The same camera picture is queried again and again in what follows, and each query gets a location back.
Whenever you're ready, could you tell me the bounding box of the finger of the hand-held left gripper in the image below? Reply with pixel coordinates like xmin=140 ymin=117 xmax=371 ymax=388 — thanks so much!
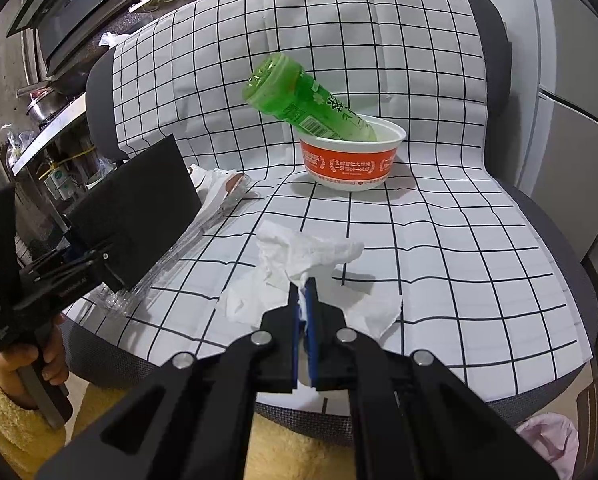
xmin=20 ymin=241 xmax=118 ymax=287
xmin=28 ymin=259 xmax=128 ymax=317

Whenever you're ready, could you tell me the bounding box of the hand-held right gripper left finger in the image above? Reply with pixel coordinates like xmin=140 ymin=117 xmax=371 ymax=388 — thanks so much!
xmin=35 ymin=282 xmax=300 ymax=480

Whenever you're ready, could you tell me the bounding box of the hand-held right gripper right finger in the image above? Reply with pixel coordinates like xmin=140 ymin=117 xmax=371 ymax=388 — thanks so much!
xmin=305 ymin=277 xmax=562 ymax=480

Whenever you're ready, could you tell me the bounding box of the white tissue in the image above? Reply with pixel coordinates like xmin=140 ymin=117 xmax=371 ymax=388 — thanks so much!
xmin=217 ymin=220 xmax=404 ymax=414

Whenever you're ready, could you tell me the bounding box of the person's left forearm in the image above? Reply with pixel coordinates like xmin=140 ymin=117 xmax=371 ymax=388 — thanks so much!
xmin=0 ymin=347 xmax=88 ymax=480

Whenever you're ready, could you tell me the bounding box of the person's left hand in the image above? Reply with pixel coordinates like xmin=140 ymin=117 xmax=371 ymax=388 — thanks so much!
xmin=0 ymin=312 xmax=70 ymax=409

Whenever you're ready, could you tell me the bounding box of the clear plastic tray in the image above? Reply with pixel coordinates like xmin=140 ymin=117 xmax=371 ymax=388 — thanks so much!
xmin=95 ymin=200 xmax=240 ymax=319

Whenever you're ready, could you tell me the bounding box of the yellow fuzzy clothing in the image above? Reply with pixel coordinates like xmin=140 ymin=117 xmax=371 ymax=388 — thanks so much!
xmin=246 ymin=409 xmax=358 ymax=480

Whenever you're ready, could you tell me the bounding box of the steel stove counter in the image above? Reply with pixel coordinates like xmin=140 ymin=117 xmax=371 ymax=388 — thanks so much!
xmin=11 ymin=92 xmax=88 ymax=176

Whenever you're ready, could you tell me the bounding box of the white black-checked cloth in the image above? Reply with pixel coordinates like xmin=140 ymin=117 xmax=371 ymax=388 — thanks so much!
xmin=61 ymin=0 xmax=595 ymax=407

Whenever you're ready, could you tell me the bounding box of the steel pot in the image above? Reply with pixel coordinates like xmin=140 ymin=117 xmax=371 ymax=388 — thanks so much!
xmin=19 ymin=85 xmax=70 ymax=122

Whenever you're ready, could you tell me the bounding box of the orange white noodle bowl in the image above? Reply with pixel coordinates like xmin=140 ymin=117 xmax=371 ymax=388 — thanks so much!
xmin=299 ymin=115 xmax=408 ymax=191

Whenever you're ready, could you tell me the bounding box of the black wok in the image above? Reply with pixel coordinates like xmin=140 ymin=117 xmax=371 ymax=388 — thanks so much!
xmin=49 ymin=66 xmax=90 ymax=99

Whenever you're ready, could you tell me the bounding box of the green plastic bottle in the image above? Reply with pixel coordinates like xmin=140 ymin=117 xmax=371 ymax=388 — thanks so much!
xmin=243 ymin=52 xmax=380 ymax=144

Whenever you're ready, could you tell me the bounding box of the black range hood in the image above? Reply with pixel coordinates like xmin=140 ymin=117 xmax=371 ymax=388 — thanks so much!
xmin=6 ymin=0 xmax=148 ymax=74

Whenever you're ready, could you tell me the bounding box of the brown cardboard box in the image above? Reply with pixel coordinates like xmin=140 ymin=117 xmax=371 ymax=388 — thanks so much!
xmin=575 ymin=360 xmax=598 ymax=429

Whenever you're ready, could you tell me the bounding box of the grey refrigerator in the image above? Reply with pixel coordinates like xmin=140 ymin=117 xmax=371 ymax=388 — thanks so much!
xmin=524 ymin=0 xmax=598 ymax=262

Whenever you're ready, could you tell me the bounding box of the grey upholstered chair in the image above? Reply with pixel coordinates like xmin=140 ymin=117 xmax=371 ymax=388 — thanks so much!
xmin=61 ymin=0 xmax=598 ymax=432

